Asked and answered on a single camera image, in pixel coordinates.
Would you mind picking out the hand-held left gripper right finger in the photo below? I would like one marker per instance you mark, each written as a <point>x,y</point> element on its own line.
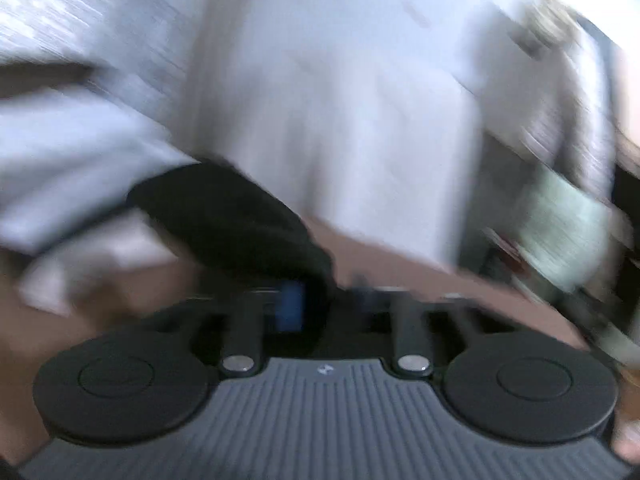
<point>410,330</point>

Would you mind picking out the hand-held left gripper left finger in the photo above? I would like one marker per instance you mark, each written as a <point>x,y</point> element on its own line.
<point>290,307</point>

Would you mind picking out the black garment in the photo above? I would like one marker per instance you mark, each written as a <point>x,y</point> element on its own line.
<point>225,220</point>

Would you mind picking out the pale green cloth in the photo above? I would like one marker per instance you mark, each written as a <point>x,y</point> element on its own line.
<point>565,230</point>

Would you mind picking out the white sheet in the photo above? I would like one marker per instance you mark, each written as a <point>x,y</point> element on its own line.
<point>350,110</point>

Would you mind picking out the white cloth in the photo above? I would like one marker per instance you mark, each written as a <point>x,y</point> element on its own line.
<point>75,160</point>

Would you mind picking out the silver quilted foil cover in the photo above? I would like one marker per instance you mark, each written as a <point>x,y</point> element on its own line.
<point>75,10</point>

